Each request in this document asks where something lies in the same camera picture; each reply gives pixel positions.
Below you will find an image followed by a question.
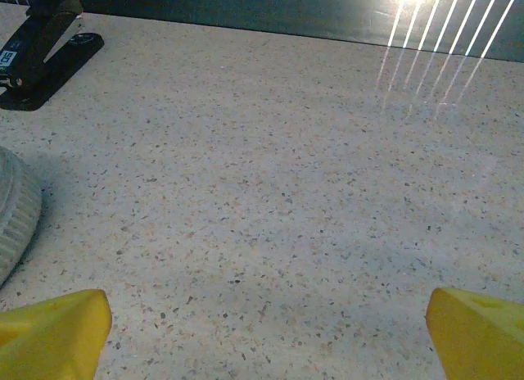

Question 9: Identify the black marker pen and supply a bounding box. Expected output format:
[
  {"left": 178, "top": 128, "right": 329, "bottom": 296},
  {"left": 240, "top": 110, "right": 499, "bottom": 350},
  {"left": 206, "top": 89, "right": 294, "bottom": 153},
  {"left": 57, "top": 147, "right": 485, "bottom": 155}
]
[{"left": 0, "top": 0, "right": 106, "bottom": 112}]

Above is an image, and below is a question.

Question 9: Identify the grey knit sneaker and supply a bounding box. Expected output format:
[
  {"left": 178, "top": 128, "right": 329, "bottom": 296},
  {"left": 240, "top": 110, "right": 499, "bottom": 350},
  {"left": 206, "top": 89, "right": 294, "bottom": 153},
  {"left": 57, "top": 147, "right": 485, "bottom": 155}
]
[{"left": 0, "top": 146, "right": 43, "bottom": 287}]

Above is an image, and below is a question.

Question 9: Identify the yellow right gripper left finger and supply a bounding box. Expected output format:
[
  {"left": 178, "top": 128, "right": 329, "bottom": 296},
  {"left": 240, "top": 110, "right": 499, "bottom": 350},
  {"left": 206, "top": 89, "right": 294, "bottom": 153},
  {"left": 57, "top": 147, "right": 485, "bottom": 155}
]
[{"left": 0, "top": 288, "right": 113, "bottom": 380}]

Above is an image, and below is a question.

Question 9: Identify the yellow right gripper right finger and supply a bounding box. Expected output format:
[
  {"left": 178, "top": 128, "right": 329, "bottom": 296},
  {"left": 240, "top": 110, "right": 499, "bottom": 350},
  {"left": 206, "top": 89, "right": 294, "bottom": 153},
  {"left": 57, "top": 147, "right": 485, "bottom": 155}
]
[{"left": 425, "top": 287, "right": 524, "bottom": 380}]

